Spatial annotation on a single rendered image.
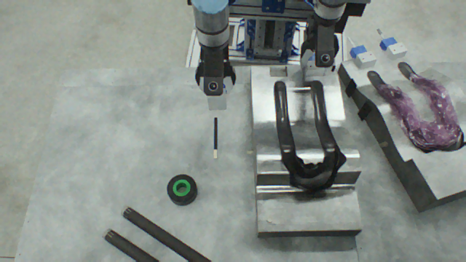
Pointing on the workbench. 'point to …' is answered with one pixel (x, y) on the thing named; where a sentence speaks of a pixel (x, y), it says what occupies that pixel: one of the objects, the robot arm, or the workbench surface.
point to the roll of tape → (182, 187)
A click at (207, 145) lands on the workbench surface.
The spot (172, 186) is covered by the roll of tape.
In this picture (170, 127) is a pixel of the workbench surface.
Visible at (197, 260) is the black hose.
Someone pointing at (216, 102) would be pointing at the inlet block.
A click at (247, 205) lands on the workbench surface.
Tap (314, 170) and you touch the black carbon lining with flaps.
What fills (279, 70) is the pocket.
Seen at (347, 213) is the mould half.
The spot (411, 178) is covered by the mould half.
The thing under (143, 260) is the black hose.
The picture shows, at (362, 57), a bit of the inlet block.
